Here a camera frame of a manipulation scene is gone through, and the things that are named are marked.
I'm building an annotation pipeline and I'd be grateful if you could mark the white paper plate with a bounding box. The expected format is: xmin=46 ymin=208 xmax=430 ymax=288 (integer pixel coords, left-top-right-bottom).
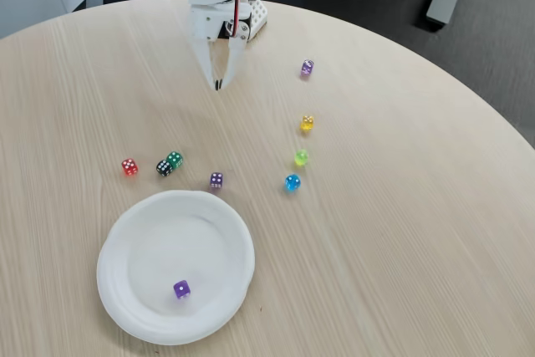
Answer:
xmin=95 ymin=189 xmax=256 ymax=346

